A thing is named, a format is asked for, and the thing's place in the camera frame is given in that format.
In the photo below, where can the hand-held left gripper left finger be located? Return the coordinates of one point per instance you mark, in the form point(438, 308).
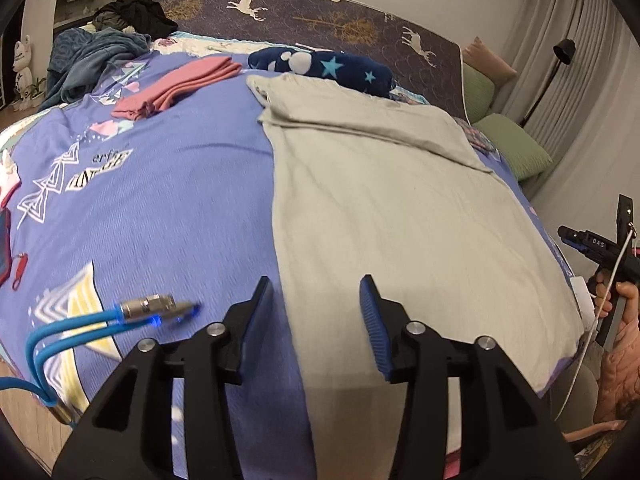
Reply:
point(255, 320)

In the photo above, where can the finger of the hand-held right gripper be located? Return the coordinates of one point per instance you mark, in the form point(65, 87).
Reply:
point(580, 241)

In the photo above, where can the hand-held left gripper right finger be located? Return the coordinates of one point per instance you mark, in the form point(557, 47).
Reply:
point(375, 330)

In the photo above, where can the beige long-sleeve sweater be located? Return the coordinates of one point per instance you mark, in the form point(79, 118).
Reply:
point(390, 210)

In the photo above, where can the person's right forearm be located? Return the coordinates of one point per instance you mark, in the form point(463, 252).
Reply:
point(620, 375)

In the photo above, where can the black clothes pile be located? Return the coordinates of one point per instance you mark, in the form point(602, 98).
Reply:
point(140, 15)

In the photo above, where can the person's right hand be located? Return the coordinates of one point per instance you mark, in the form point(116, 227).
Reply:
point(630, 305)

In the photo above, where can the large green pillow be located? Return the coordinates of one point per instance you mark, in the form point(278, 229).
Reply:
point(515, 145)

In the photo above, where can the pale pleated curtain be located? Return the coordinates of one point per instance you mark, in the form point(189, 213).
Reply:
point(590, 110)

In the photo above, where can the blue printed bed blanket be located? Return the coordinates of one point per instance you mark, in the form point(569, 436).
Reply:
point(175, 160)

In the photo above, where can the small green pillow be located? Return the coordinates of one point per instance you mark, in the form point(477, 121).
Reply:
point(477, 90)

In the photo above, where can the black floor lamp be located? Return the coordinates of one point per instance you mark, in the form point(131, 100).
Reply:
point(565, 50)

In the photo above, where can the peach pillow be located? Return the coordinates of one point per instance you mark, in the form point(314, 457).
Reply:
point(490, 60)

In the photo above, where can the red key tag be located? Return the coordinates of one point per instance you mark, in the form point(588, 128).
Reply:
point(19, 270)

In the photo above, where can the pink folded cloth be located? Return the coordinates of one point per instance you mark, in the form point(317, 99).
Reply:
point(175, 87)

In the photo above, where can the navy star-print fleece cloth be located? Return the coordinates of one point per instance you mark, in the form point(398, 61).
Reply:
point(345, 67)

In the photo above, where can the white and pink cloth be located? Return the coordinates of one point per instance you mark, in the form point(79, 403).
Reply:
point(9, 180)

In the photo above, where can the dark deer-print mattress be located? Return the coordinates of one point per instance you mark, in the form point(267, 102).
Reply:
point(300, 15)

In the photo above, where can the teal crumpled blanket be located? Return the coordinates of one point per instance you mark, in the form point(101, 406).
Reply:
point(85, 60)

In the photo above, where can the grey crumpled garment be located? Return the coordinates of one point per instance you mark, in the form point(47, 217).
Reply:
point(112, 21)

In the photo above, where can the white cat figurine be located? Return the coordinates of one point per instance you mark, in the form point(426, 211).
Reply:
point(21, 70)

